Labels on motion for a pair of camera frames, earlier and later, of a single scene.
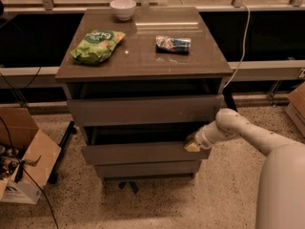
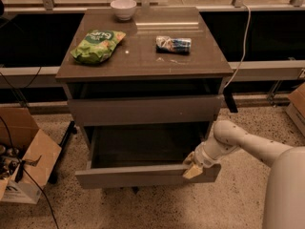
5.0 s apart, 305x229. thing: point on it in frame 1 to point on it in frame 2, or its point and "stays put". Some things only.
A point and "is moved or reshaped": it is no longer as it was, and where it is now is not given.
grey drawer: x=140 y=144 is moved or reshaped
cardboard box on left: x=40 y=154 stays put
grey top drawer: x=145 y=110 stays put
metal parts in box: x=10 y=161 stays put
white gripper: x=201 y=139 to x=201 y=157
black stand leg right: x=230 y=98 stays put
